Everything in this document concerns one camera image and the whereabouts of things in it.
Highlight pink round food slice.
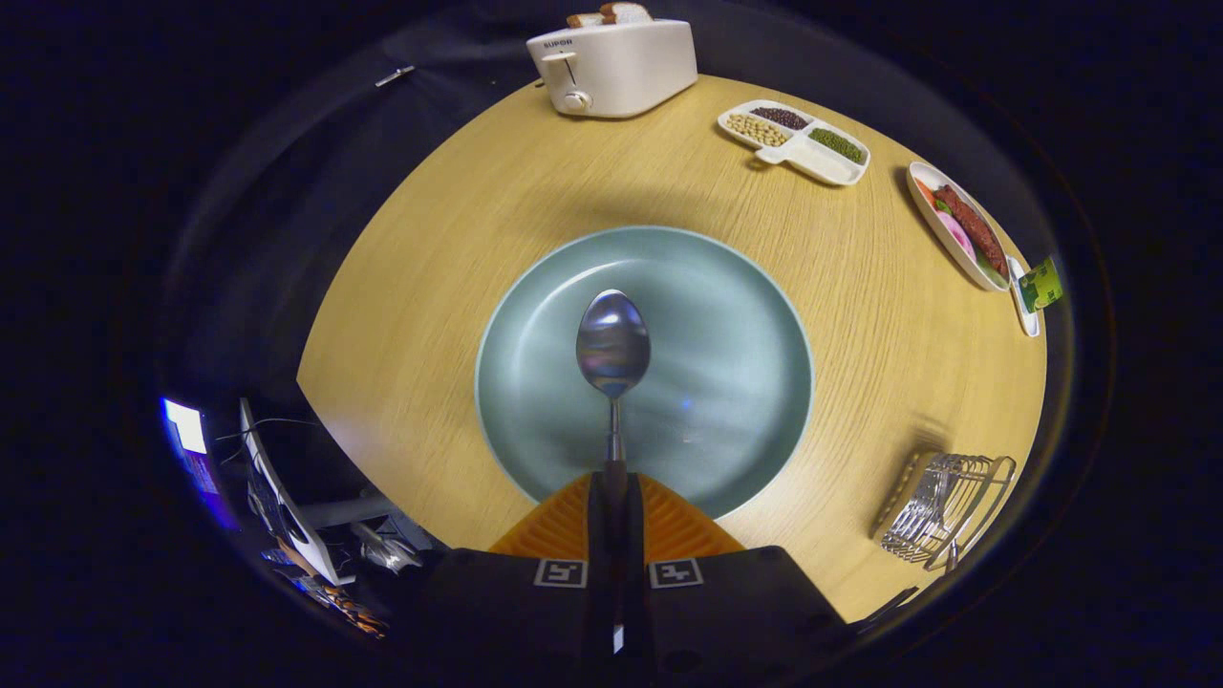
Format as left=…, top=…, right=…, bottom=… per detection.
left=936, top=210, right=976, bottom=261

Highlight white divided dish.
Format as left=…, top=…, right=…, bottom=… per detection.
left=717, top=99, right=871, bottom=186

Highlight small white dish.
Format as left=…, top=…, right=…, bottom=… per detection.
left=1008, top=256, right=1042, bottom=338

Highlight white oval food plate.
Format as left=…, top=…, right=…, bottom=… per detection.
left=906, top=161, right=1012, bottom=292

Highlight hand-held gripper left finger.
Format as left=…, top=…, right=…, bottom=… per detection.
left=406, top=471, right=617, bottom=688

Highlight brown meat slices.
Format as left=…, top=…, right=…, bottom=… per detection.
left=933, top=184, right=1008, bottom=278

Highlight perforated metal basket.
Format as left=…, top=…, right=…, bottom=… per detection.
left=869, top=451, right=1017, bottom=572

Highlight white toaster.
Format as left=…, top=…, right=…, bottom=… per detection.
left=526, top=19, right=698, bottom=119

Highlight white framed laptop screen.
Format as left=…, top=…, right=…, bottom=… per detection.
left=239, top=398, right=343, bottom=586

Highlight black cable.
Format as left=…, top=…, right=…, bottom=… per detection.
left=218, top=418, right=316, bottom=442

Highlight pile of green beans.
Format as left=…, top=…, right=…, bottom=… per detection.
left=808, top=128, right=866, bottom=163

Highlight green label plastic bottle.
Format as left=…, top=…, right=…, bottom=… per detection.
left=1019, top=256, right=1064, bottom=314

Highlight lit computer monitor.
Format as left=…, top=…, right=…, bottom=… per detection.
left=161, top=397, right=240, bottom=531

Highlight pale green round plate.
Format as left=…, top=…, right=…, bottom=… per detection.
left=475, top=226, right=815, bottom=522

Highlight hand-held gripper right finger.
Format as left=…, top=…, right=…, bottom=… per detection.
left=616, top=471, right=851, bottom=688

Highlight spoon with brown handle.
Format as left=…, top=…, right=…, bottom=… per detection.
left=575, top=289, right=653, bottom=507

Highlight pile of yellow beans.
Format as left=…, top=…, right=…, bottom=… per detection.
left=724, top=112, right=790, bottom=148

